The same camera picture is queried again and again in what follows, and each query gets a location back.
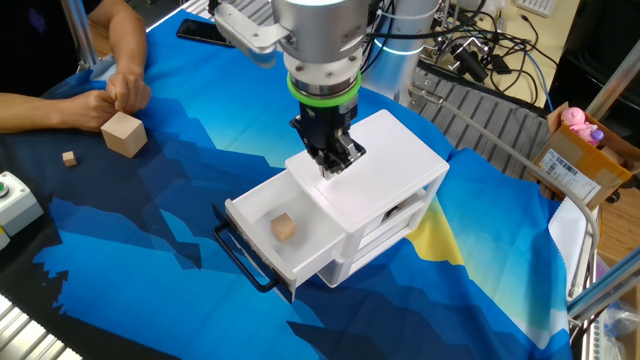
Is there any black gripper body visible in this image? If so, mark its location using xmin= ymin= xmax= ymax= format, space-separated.
xmin=289 ymin=97 xmax=360 ymax=157

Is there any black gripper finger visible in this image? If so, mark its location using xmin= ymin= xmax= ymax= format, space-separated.
xmin=331 ymin=129 xmax=368 ymax=180
xmin=304 ymin=141 xmax=336 ymax=181

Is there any white plastic drawer cabinet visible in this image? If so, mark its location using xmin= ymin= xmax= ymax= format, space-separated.
xmin=285 ymin=108 xmax=450 ymax=290

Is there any white drawer with black handle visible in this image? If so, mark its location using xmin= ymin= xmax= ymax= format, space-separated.
xmin=213 ymin=169 xmax=350 ymax=304

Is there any small wooden cube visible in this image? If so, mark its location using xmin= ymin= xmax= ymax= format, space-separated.
xmin=270 ymin=212 xmax=297 ymax=243

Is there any person's left forearm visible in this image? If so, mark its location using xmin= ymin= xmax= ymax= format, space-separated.
xmin=97 ymin=0 xmax=150 ymax=76

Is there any person's right forearm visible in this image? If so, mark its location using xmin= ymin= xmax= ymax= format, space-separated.
xmin=0 ymin=92 xmax=69 ymax=135

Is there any person's left hand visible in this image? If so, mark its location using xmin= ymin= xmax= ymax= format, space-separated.
xmin=105 ymin=69 xmax=152 ymax=115

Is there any person's right hand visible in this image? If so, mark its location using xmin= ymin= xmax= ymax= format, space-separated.
xmin=62 ymin=88 xmax=121 ymax=133

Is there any silver metal clamp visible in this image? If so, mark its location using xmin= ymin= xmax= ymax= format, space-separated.
xmin=432 ymin=22 xmax=484 ymax=64

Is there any black smartphone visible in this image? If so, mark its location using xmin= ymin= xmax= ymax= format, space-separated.
xmin=176 ymin=18 xmax=236 ymax=50

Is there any small black power adapter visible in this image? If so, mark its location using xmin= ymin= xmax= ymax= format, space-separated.
xmin=488 ymin=52 xmax=512 ymax=76

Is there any large wooden cube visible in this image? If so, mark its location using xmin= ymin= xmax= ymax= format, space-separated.
xmin=100 ymin=110 xmax=150 ymax=160

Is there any blue mountain print cloth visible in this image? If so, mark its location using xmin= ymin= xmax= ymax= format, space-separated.
xmin=0 ymin=9 xmax=599 ymax=360

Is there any pink plastic toy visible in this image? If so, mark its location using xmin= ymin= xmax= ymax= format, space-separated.
xmin=559 ymin=106 xmax=600 ymax=146

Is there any cardboard box with white label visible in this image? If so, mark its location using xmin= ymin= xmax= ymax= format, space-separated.
xmin=530 ymin=102 xmax=640 ymax=212

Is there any white keyboard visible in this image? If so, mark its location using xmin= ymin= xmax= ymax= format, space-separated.
xmin=514 ymin=0 xmax=557 ymax=18

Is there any black equipment case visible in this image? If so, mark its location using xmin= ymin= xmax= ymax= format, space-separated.
xmin=548 ymin=0 xmax=640 ymax=132

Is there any grey box with green button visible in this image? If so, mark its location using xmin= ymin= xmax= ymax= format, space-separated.
xmin=0 ymin=171 xmax=45 ymax=237

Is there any clear plastic bag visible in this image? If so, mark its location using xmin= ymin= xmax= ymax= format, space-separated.
xmin=597 ymin=302 xmax=640 ymax=351

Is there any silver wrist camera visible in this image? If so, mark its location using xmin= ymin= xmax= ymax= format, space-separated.
xmin=213 ymin=2 xmax=292 ymax=70

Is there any grey cable conduit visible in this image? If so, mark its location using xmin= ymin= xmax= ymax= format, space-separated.
xmin=408 ymin=83 xmax=601 ymax=301

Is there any blue cable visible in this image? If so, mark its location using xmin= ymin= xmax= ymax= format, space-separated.
xmin=523 ymin=49 xmax=555 ymax=112

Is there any aluminium frame post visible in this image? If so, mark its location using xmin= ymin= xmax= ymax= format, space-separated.
xmin=583 ymin=38 xmax=640 ymax=121
xmin=59 ymin=0 xmax=100 ymax=69

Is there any aluminium frame bar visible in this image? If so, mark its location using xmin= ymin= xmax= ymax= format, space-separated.
xmin=566 ymin=247 xmax=640 ymax=322

